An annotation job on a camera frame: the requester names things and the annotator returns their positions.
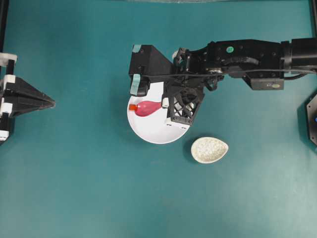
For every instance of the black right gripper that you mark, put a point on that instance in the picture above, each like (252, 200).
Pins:
(184, 79)

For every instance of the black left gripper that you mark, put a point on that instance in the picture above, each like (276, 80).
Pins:
(17, 97)

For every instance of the small red block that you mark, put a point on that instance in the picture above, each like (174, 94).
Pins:
(133, 107)

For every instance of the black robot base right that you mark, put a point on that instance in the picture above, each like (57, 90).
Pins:
(311, 116)

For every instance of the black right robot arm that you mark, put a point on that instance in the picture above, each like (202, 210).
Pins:
(263, 65)

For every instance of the white round bowl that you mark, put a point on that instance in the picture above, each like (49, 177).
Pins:
(155, 128)

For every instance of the speckled beige spoon rest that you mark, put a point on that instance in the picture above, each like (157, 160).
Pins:
(206, 150)

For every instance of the black frame post left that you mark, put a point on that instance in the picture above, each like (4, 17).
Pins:
(4, 4)

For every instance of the black frame post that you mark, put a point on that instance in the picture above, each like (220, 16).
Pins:
(313, 16)
(4, 4)

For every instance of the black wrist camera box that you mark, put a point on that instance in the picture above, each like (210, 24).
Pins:
(259, 84)

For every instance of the black frame post right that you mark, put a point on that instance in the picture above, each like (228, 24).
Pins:
(313, 16)

